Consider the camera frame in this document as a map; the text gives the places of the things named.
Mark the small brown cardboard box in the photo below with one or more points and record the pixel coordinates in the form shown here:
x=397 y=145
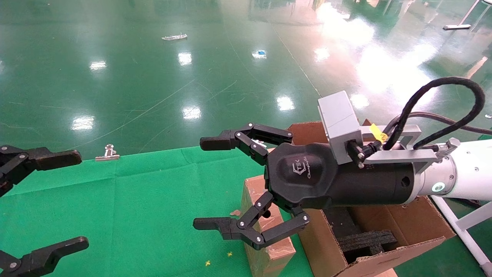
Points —
x=251 y=186

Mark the green table cloth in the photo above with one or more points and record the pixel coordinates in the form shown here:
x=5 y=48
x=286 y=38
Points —
x=153 y=200

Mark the black foam insert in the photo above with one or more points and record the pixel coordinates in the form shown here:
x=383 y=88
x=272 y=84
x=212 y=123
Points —
x=365 y=240

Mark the silver camera mounting bracket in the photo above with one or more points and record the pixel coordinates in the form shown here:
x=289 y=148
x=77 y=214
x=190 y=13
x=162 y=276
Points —
x=399 y=156

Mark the gray wrist camera box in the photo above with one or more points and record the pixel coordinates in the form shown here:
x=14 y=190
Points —
x=338 y=123

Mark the flat cardboard flap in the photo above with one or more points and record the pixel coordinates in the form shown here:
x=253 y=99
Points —
x=384 y=273

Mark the white floor bar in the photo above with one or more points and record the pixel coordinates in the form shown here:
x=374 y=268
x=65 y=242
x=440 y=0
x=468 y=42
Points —
x=456 y=27

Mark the white floor debris piece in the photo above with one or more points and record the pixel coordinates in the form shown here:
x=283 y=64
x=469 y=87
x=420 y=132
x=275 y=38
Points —
x=174 y=37

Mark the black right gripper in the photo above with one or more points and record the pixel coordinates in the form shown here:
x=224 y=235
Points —
x=307 y=177

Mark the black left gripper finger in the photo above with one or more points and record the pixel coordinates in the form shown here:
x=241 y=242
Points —
x=46 y=254
x=46 y=158

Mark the silver binder clip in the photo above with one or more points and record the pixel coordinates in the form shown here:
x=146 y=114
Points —
x=107 y=154
x=260 y=142

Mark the white tubular table frame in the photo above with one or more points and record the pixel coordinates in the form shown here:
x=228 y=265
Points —
x=461 y=231

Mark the large open cardboard carton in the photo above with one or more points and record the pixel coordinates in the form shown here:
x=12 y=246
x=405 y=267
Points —
x=407 y=227

